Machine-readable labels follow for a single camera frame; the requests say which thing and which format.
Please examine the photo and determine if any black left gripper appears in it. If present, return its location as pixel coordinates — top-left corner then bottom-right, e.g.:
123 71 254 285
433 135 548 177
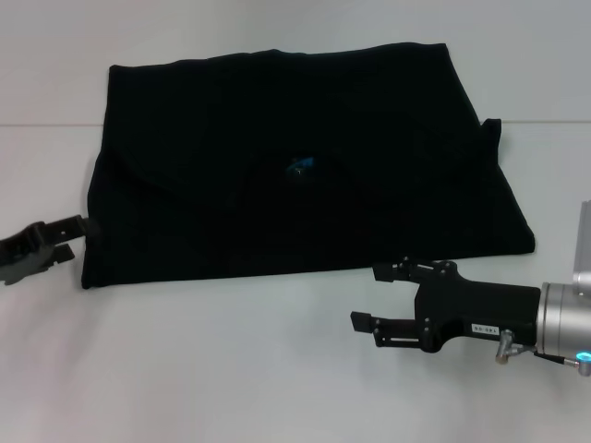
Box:
0 214 102 287

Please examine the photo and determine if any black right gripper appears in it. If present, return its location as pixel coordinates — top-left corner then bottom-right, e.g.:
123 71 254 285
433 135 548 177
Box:
349 257 541 355

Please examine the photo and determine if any black shirt with white print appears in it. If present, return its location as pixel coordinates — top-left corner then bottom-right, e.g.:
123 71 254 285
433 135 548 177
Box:
80 42 527 291

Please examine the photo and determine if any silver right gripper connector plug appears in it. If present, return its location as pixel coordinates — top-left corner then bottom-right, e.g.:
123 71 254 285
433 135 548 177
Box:
492 326 517 362

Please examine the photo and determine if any thin right gripper cable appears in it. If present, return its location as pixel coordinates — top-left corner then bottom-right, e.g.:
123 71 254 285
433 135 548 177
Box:
519 344 581 366

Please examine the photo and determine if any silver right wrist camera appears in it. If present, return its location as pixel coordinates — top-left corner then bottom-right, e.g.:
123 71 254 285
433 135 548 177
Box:
571 199 591 286

